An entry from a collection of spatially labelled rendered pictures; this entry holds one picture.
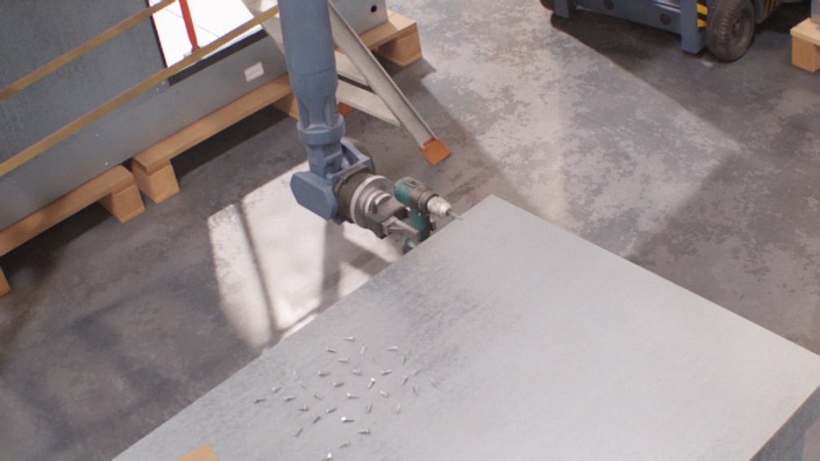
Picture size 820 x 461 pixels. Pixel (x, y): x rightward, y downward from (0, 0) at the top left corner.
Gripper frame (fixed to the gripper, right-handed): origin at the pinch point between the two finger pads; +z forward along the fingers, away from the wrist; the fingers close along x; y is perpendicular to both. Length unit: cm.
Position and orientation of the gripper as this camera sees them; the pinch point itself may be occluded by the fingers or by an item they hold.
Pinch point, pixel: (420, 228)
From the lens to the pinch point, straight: 290.9
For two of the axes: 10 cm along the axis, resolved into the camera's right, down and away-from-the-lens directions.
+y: -1.3, -7.9, -6.0
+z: 6.8, 3.7, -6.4
